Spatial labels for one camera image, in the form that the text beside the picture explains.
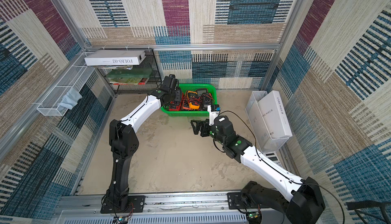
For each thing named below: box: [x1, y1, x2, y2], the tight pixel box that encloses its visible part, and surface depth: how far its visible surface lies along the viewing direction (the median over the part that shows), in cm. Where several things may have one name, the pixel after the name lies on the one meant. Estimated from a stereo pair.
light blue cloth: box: [57, 87, 83, 111], surface depth 70 cm
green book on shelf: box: [105, 67, 153, 86], surface depth 100 cm
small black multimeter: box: [200, 92, 213, 111], surface depth 101 cm
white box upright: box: [257, 90, 293, 139], surface depth 82 cm
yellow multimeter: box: [186, 90, 201, 110], surface depth 101 cm
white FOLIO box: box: [84, 49, 147, 67], surface depth 81 cm
